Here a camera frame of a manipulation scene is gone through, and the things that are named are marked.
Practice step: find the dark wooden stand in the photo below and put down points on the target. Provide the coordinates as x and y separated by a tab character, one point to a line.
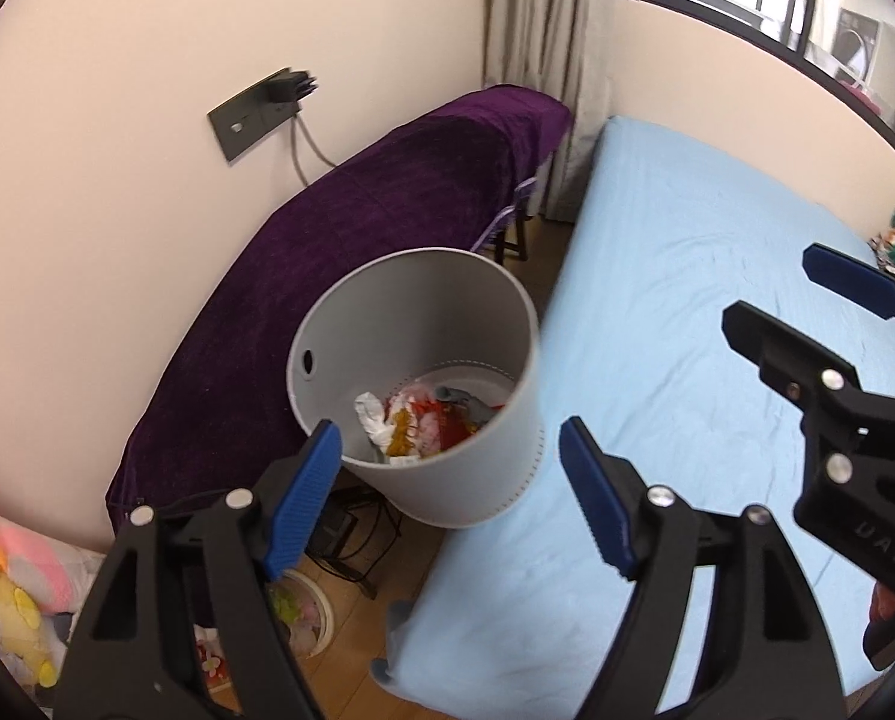
513	236

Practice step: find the black power adapter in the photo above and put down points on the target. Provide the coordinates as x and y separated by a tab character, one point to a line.
335	529

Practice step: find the person's right hand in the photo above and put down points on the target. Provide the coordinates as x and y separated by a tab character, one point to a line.
890	604

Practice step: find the orange white wrapper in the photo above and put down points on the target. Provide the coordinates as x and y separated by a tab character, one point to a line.
410	397

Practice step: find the beige curtain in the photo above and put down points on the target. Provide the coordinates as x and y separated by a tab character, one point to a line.
537	30

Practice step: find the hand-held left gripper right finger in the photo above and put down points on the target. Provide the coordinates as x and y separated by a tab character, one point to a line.
593	499

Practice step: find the pink toy basket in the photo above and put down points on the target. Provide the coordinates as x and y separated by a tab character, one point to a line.
320	615

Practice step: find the grey wrapper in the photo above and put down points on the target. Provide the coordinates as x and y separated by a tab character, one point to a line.
458	395

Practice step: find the grey waste bin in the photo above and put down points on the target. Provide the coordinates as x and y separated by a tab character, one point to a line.
447	292

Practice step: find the white tissue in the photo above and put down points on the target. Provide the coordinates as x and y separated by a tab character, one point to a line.
372	420

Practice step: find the black power plug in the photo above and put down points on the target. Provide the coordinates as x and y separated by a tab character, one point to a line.
291	86

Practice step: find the purple velvet cover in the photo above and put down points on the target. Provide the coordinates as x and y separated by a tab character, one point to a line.
304	202

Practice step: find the washing machine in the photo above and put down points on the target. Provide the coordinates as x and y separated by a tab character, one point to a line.
860	45

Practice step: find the dark wall socket plate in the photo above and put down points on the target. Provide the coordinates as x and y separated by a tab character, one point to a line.
237	124

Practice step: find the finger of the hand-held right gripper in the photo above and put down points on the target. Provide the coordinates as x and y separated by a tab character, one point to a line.
845	277
777	349

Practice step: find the pink yellow plush toy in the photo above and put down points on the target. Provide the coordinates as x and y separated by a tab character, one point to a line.
19	600

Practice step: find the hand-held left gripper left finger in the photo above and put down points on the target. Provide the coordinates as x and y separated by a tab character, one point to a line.
308	495

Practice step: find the light blue bed sheet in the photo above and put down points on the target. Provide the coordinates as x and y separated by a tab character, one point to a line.
680	240

